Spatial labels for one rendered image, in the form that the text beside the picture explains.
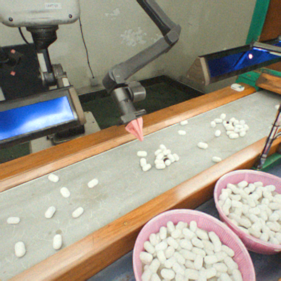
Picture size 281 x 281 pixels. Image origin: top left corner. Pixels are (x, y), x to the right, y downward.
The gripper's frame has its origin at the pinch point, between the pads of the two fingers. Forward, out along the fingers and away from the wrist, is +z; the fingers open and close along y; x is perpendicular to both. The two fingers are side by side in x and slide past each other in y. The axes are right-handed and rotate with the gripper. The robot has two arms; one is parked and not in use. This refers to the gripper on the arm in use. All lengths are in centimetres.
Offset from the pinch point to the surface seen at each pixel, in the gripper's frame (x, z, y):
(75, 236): -4.2, 18.5, -32.5
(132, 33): 134, -149, 126
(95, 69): 161, -128, 74
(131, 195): -2.2, 15.8, -12.9
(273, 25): -12, -27, 90
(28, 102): -29.1, -8.4, -33.1
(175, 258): -16.5, 33.1, -14.9
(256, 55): -28.6, -6.2, 34.6
